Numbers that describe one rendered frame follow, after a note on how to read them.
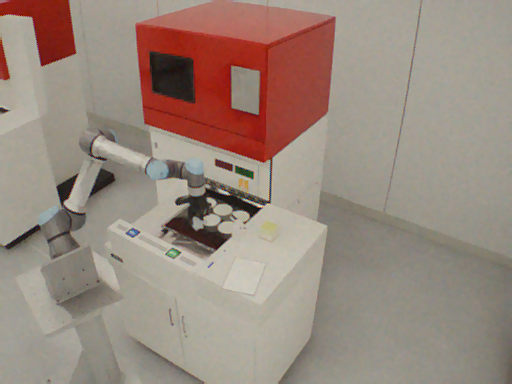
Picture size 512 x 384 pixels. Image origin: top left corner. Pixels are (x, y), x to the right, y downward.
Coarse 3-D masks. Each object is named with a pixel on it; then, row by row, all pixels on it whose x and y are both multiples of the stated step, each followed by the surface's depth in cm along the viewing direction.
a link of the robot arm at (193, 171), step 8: (192, 160) 190; (200, 160) 190; (184, 168) 190; (192, 168) 188; (200, 168) 189; (184, 176) 191; (192, 176) 190; (200, 176) 191; (192, 184) 192; (200, 184) 193
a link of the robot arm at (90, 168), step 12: (108, 132) 202; (84, 168) 204; (96, 168) 205; (84, 180) 205; (72, 192) 208; (84, 192) 207; (72, 204) 208; (84, 204) 211; (72, 216) 208; (84, 216) 216; (72, 228) 209
